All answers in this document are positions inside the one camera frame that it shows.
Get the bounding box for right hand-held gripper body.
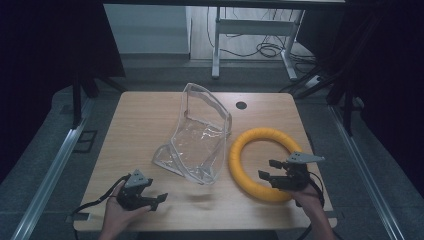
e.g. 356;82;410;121
269;151;326;192

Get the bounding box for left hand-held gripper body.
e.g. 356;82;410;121
115;168;155;212

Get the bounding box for yellow foam ring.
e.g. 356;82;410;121
228;127;304;204

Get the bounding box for clear plastic zipper bag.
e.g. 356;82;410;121
152;82;233;186

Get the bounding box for person's left hand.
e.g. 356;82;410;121
99;182;152;238

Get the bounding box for person's right hand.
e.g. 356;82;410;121
289;183;325;215

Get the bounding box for black stand legs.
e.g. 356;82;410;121
71;72;128;130
279;65;356;137

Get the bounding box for white power strip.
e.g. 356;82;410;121
304;74;325;89

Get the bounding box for black curtain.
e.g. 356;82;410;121
0;0;127;184
295;0;424;198

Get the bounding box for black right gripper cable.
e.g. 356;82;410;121
295;171;326;240

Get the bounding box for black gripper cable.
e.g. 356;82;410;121
71;173;132;240
295;171;326;240

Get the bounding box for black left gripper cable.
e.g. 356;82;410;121
71;173;132;240

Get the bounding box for black floor outlet frame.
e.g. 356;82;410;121
72;129;99;155

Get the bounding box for metal floor rail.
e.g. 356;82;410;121
10;97;97;240
327;104;406;240

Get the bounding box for black floor cables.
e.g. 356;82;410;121
205;6;317;66

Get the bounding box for white metal desk frame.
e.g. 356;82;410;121
211;6;306;82

